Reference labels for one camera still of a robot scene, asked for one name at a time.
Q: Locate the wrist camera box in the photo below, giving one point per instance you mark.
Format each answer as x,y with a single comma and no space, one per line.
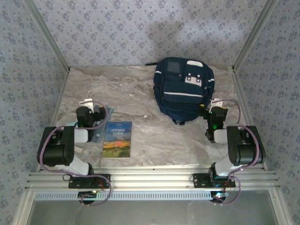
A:
84,103
216,102

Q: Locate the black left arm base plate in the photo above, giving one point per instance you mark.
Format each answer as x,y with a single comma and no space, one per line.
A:
96,186

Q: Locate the aluminium frame leg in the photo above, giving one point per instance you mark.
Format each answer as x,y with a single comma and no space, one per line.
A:
23,211
282,211

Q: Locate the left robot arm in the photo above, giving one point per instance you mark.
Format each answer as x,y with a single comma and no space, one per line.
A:
54,152

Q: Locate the light blue notepad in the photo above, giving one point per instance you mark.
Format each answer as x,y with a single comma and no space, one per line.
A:
72,124

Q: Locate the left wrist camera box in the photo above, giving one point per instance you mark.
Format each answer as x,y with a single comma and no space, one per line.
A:
84,103

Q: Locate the black controller board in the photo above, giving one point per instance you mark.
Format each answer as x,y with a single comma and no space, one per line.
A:
220,199
86,195

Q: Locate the navy blue backpack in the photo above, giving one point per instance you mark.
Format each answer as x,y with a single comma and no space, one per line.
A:
182,98

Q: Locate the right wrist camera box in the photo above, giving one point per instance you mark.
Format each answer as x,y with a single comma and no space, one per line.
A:
216,102

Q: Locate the small white eraser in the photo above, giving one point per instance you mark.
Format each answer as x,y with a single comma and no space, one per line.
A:
80,150

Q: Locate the aluminium frame post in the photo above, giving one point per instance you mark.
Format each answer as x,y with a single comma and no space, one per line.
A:
255,35
48,35

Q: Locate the aluminium table side rail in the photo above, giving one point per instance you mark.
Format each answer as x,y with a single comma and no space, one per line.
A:
243,93

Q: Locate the Animal Farm paperback book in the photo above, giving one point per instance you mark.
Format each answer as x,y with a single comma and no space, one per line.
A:
117,140

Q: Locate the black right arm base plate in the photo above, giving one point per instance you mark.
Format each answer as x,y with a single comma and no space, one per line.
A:
199,184

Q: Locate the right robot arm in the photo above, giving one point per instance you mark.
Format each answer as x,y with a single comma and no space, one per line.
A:
246,152

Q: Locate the aluminium mounting rail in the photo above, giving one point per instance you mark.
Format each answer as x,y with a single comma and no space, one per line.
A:
152,178

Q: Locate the grey metal panel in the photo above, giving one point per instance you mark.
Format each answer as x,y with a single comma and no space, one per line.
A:
152,213

